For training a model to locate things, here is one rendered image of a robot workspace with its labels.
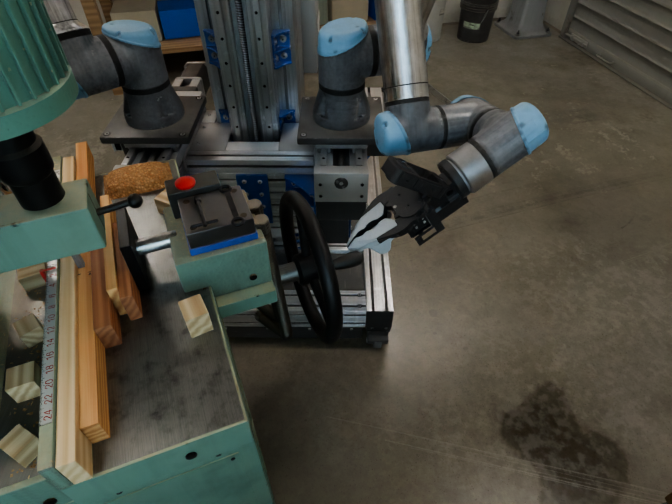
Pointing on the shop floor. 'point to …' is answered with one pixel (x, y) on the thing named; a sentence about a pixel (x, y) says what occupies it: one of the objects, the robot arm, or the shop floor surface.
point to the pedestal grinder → (525, 20)
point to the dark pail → (476, 20)
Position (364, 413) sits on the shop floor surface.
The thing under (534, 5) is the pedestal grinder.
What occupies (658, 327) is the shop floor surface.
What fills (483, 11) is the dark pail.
